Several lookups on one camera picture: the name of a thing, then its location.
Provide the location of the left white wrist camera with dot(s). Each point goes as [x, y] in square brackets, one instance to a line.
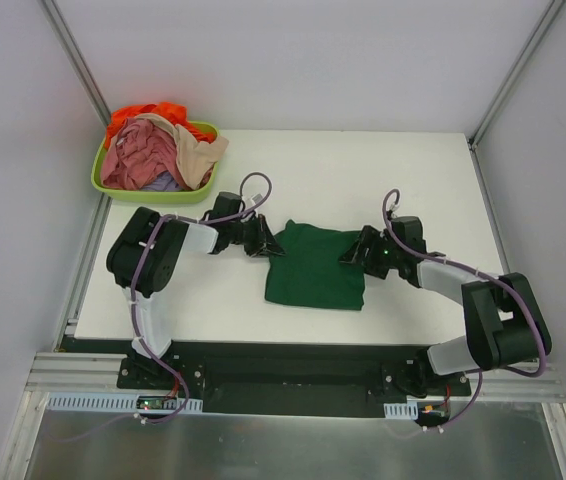
[253, 200]

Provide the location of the white slotted cable duct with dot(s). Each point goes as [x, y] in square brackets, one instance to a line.
[401, 411]
[121, 403]

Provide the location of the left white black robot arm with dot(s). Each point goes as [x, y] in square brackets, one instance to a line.
[145, 255]

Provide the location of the dark green t shirt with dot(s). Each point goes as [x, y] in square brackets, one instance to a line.
[310, 275]

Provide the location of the right white slotted cable duct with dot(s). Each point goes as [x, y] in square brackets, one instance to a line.
[401, 411]

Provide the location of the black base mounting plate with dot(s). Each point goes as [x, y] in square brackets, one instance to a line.
[351, 381]

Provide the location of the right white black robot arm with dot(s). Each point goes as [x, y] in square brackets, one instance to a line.
[502, 319]

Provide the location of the orange t shirt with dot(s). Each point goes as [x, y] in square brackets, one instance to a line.
[175, 114]

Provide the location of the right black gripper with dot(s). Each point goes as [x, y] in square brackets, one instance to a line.
[368, 247]

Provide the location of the beige t shirt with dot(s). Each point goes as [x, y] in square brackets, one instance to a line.
[194, 158]

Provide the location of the left aluminium frame post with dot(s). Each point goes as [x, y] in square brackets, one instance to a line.
[89, 248]

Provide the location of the right aluminium frame post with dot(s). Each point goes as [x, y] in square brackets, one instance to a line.
[520, 158]

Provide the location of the pink t shirt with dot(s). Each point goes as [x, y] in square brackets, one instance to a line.
[138, 153]

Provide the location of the left white slotted cable duct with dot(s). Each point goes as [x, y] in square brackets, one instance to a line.
[121, 403]

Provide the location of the lime green plastic basket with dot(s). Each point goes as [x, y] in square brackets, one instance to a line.
[181, 197]

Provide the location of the aluminium frame post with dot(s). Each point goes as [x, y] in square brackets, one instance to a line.
[520, 158]
[89, 248]

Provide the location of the aluminium front rail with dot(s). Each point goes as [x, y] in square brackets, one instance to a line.
[98, 373]

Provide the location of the lavender t shirt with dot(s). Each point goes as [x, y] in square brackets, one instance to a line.
[164, 182]

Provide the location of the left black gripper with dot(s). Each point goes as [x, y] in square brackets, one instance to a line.
[254, 236]

